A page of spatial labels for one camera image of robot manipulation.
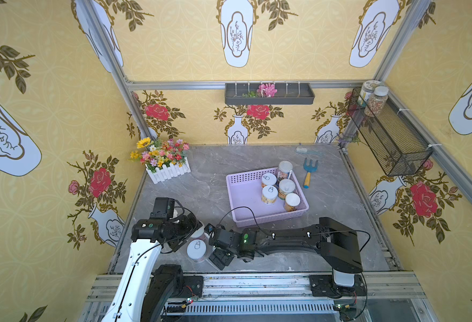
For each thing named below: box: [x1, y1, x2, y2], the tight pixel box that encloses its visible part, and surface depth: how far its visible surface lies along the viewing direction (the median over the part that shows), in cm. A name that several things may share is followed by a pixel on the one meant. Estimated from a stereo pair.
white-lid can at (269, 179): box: [261, 173, 277, 186], surface depth 101 cm
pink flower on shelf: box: [256, 83, 278, 98], surface depth 90 cm
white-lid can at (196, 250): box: [186, 238, 208, 264], surface depth 80 cm
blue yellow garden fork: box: [303, 157, 319, 189], surface depth 112 cm
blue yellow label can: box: [277, 160, 293, 182], surface depth 96 cm
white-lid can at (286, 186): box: [278, 178, 296, 200], surface depth 96 cm
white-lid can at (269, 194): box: [261, 185, 279, 205], surface depth 97 cm
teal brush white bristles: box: [295, 146, 323, 157], surface depth 120 cm
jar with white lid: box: [364, 85, 389, 118], surface depth 82 cm
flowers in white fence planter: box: [130, 137, 192, 185], surface depth 99 cm
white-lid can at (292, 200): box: [284, 192, 301, 212], surface depth 92 cm
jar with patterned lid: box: [357, 79, 381, 108], surface depth 87 cm
